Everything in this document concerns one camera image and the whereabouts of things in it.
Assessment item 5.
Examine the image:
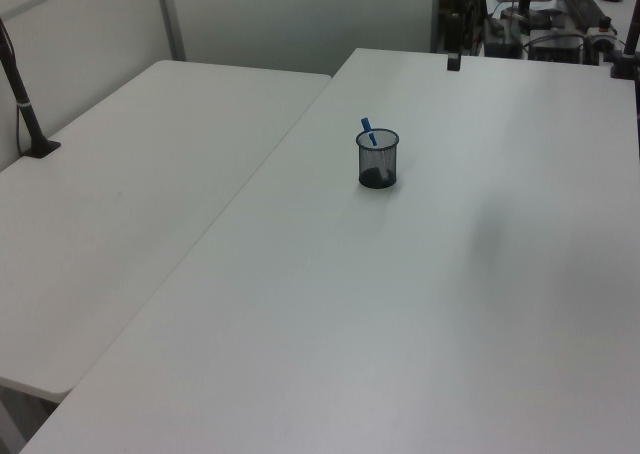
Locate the blue and white marker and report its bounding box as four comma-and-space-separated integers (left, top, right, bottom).
360, 116, 393, 181

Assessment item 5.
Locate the black mesh pen cup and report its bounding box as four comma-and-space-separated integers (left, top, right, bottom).
355, 127, 402, 191

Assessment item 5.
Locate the white adjoining table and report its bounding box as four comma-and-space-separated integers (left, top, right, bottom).
0, 59, 334, 403

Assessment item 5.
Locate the black electronics box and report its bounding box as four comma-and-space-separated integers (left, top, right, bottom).
528, 27, 587, 66

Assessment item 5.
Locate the black keyboard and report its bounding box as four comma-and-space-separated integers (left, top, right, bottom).
558, 0, 608, 26

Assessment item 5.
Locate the red emergency stop button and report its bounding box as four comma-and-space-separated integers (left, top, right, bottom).
586, 16, 617, 43

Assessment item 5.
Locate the black pole with clamp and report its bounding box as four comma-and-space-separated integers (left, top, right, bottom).
608, 1, 640, 81

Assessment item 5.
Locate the grey partition post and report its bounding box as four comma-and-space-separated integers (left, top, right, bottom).
152, 0, 188, 63

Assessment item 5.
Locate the black camera pole with base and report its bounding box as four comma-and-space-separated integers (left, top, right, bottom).
0, 16, 63, 161

